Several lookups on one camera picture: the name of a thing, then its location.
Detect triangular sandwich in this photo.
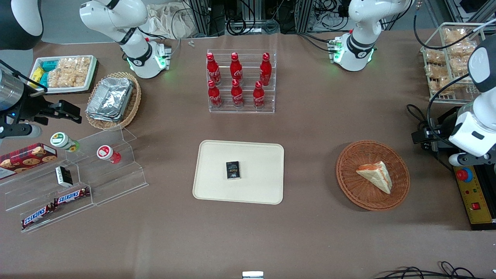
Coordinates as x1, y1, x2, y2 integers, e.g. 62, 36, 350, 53
356, 161, 393, 195

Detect black board under snack tray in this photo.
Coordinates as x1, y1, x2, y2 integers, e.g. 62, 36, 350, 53
34, 60, 100, 96

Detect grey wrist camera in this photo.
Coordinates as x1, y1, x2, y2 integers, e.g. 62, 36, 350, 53
0, 123, 42, 140
449, 153, 496, 167

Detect snickers chocolate bar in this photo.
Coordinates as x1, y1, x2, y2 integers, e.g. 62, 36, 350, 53
53, 187, 91, 206
21, 204, 55, 229

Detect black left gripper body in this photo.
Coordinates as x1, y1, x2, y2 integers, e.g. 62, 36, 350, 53
426, 112, 460, 155

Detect black equipment platform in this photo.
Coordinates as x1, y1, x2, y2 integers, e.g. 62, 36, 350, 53
436, 105, 496, 231

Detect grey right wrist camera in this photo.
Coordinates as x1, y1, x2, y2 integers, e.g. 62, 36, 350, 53
0, 123, 42, 140

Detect red cola bottle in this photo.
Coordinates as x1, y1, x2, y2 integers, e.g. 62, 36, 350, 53
253, 81, 265, 109
230, 52, 243, 86
207, 80, 224, 109
207, 53, 222, 86
231, 79, 245, 108
259, 52, 272, 86

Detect oval light wicker basket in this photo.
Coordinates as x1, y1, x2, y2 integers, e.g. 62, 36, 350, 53
85, 71, 142, 131

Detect clear acrylic stepped shelf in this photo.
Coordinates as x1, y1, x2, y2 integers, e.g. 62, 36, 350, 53
0, 126, 149, 234

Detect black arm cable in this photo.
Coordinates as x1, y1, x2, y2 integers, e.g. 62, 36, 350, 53
406, 0, 487, 155
0, 59, 48, 93

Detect white wire basket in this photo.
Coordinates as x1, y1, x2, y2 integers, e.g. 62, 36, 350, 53
420, 22, 489, 104

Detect yellow emergency stop box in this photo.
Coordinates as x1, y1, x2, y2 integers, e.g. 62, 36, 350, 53
453, 165, 496, 226

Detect clear acrylic bottle rack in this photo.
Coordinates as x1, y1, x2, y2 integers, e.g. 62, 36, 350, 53
206, 49, 277, 114

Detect white rectangular snack tray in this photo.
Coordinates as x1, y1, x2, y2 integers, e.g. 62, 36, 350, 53
29, 55, 98, 94

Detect red yogurt drink bottle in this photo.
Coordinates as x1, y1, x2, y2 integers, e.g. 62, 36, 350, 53
96, 145, 122, 164

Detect white cloth bag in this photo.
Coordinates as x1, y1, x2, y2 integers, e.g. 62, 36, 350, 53
145, 3, 196, 39

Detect small rice cracker bag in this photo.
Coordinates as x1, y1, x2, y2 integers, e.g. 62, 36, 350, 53
47, 69, 62, 88

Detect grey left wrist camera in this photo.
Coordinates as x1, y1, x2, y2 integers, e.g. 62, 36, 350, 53
449, 153, 496, 167

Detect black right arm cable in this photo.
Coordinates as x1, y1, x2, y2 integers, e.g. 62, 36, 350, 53
0, 59, 48, 93

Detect beige rectangular tray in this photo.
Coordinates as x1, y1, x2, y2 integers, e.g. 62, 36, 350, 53
193, 140, 285, 205

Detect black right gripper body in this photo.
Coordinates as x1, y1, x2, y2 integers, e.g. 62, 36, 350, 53
15, 92, 54, 126

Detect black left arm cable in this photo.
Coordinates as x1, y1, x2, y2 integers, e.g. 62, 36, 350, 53
406, 0, 487, 155

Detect small black white box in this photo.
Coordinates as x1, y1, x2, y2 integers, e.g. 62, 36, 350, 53
55, 165, 74, 188

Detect large rice cracker bag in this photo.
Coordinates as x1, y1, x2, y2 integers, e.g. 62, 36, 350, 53
58, 57, 92, 87

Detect aluminium frame rack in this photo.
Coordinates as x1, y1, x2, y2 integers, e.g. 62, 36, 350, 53
188, 0, 227, 38

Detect coiled black cable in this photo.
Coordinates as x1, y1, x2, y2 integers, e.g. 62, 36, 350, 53
226, 15, 258, 36

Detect green bottle with flower cap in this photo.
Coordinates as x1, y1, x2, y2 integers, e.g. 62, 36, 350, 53
50, 132, 80, 153

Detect red plaid cookie box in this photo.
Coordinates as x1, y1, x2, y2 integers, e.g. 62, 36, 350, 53
0, 143, 58, 180

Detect stack of foil trays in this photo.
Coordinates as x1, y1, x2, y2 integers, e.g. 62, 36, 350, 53
86, 77, 134, 123

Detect black floor cables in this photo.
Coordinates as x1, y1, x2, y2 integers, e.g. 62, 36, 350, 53
374, 261, 483, 279

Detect small black carton box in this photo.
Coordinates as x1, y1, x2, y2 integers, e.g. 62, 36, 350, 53
226, 161, 241, 180

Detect round brown wicker basket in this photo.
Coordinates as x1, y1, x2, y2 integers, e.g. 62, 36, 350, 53
336, 140, 411, 212

